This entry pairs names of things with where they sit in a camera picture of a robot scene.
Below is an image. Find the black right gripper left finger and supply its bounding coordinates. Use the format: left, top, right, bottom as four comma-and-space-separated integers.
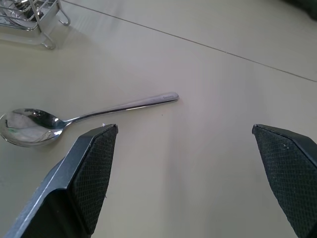
0, 123, 119, 238

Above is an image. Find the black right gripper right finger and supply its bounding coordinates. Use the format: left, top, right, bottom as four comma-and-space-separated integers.
252, 123, 317, 238

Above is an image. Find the stainless steel spoon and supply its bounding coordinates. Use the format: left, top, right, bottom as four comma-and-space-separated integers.
0, 92, 179, 148

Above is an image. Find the chrome wire cutlery rack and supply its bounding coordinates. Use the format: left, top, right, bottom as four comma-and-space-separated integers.
0, 0, 71, 50

